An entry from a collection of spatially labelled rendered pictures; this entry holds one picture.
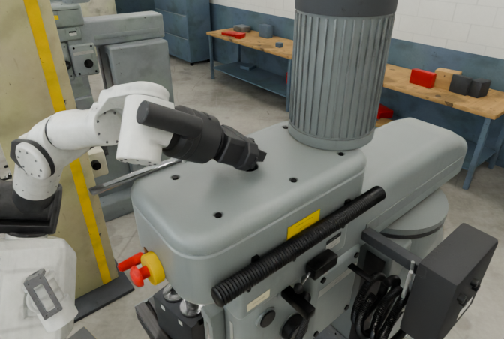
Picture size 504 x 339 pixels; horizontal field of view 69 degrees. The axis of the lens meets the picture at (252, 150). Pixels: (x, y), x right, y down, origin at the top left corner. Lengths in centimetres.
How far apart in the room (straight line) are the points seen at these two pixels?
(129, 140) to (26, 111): 182
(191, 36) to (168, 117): 753
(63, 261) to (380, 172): 82
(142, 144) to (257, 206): 22
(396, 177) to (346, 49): 44
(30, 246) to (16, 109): 142
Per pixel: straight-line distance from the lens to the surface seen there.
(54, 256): 102
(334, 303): 110
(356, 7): 73
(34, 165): 77
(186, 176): 73
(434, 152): 123
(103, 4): 918
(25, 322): 102
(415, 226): 120
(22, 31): 227
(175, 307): 151
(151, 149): 56
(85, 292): 315
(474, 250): 92
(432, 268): 84
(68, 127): 69
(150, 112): 53
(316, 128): 80
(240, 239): 63
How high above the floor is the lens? 228
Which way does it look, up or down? 29 degrees down
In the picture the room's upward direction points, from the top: straight up
